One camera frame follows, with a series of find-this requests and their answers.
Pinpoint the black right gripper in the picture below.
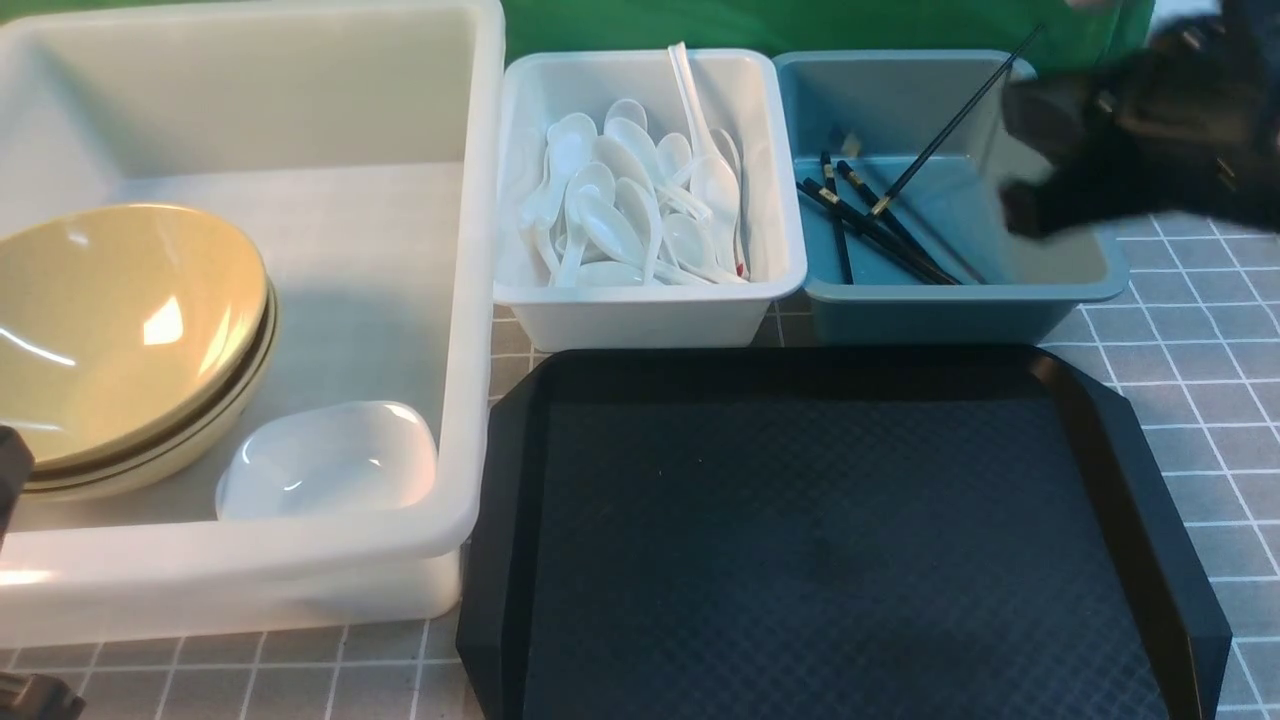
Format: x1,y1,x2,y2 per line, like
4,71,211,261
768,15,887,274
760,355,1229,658
1000,1,1279,240

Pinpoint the yellow noodle bowl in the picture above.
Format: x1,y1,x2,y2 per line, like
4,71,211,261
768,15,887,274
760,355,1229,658
1,204,268,469

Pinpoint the yellow bowl in tub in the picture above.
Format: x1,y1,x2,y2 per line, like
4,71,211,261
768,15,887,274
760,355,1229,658
22,282,280,503

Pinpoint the teal plastic bin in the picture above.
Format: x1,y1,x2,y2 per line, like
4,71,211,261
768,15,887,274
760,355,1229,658
774,50,1128,345

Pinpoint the leaning black chopstick in bin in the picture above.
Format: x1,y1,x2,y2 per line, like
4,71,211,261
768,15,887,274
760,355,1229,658
867,23,1046,218

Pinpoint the black chopstick bin bottom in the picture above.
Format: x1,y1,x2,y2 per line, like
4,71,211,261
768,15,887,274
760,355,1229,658
797,190,925,284

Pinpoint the black chopstick lying in bin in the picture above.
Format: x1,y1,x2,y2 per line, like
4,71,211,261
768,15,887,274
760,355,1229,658
835,159,960,284

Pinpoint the small white plastic bin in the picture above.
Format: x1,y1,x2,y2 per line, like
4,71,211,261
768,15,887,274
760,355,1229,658
494,49,808,354

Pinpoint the long white ladle spoon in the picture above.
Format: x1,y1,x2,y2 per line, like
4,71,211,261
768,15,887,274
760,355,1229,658
667,42,741,242

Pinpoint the pile of white soup spoons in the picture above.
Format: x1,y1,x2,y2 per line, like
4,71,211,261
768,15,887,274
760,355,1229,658
515,97,750,287

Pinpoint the black plastic serving tray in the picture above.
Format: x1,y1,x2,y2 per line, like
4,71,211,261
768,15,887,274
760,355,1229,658
456,345,1233,719

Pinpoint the large white plastic tub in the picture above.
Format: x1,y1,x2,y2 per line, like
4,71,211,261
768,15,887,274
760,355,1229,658
3,1,506,648

